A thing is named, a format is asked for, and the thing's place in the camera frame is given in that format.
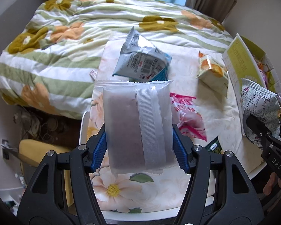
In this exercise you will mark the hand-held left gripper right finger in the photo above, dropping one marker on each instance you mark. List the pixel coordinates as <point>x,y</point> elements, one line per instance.
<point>180,153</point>

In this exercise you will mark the pink snack packet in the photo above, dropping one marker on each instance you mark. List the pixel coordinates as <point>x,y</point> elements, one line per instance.
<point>189,117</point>

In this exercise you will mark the white table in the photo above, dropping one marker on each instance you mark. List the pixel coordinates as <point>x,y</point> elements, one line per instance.
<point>140,218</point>

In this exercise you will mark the floral striped blanket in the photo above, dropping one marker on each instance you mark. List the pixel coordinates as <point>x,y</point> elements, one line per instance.
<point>60,58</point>

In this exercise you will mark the wall socket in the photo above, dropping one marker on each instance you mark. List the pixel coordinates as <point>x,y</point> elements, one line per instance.
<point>5,148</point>

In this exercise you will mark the blue and white snack packet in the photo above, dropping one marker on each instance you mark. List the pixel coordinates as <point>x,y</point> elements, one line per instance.
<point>142,61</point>

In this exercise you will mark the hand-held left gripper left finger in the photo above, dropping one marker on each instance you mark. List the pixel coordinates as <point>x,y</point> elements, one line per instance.
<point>98,153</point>

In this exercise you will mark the green cardboard box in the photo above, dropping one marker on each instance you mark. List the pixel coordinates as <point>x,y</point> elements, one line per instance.
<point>238,58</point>

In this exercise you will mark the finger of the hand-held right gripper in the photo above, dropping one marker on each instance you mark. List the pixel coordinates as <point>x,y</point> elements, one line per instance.
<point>257,127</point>

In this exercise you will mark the yellow and orange snack packet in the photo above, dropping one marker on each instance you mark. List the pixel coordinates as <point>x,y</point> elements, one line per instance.
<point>213,73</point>

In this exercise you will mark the dark green snack packet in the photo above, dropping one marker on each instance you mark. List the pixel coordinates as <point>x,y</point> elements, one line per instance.
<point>213,146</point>

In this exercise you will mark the person's right hand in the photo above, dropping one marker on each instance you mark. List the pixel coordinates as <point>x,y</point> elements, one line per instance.
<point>270,184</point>

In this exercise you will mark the small pink packet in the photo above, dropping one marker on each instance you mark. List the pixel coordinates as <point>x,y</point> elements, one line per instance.
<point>93,74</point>

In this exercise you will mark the grey and white snack packet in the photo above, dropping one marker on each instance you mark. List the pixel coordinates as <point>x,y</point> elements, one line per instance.
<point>260,100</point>

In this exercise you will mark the yellow stool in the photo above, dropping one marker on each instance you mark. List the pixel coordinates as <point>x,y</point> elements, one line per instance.
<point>37,148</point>

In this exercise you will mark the translucent white snack packet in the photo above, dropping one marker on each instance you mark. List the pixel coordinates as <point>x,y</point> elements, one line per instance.
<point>128,121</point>

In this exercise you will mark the floral tablecloth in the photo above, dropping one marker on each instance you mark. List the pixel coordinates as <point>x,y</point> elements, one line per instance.
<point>121,192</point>

